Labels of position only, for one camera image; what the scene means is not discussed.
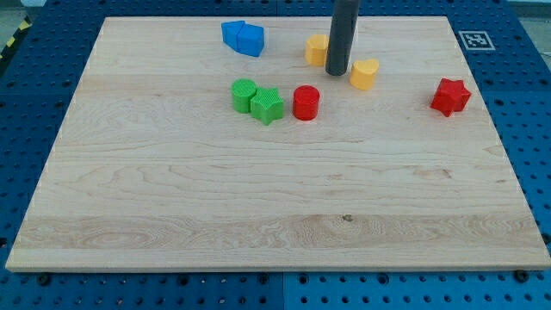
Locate green star block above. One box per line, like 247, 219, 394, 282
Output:
251, 87, 284, 126

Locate red star block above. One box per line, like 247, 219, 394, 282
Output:
430, 78, 472, 117

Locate red cylinder block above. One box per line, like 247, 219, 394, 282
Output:
293, 85, 320, 121

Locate green cylinder block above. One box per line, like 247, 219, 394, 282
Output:
231, 78, 257, 114

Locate wooden board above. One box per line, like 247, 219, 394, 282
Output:
6, 16, 550, 273

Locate yellow hexagon block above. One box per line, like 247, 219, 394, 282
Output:
305, 34, 329, 66

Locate yellow heart block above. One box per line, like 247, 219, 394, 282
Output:
350, 59, 380, 90

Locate blue pentagon block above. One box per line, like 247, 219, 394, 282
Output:
237, 23, 264, 57

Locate blue cube block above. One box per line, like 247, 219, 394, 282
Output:
221, 21, 245, 52

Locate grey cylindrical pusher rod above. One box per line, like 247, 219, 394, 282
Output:
325, 0, 361, 76

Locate white fiducial marker tag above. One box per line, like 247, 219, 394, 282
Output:
459, 30, 495, 51

